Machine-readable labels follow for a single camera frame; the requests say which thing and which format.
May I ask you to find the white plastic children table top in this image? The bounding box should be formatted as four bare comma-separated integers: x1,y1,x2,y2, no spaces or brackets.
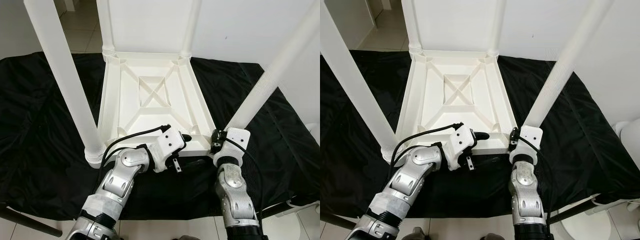
382,49,518,163
84,49,217,166

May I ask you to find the black cloth table cover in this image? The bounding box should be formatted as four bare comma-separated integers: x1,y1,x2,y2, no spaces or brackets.
0,50,320,221
320,49,640,218

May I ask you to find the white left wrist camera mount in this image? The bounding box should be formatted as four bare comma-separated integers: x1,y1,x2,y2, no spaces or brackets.
442,125,478,171
147,127,187,173

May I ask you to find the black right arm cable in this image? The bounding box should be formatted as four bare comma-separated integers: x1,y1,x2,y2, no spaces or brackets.
220,136,263,226
517,132,556,226

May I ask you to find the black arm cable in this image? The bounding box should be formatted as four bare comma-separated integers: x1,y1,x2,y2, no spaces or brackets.
220,136,263,226
392,122,465,171
517,132,556,226
100,125,171,176

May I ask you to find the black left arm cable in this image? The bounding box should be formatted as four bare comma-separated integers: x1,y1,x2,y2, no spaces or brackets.
100,125,171,176
392,122,465,171

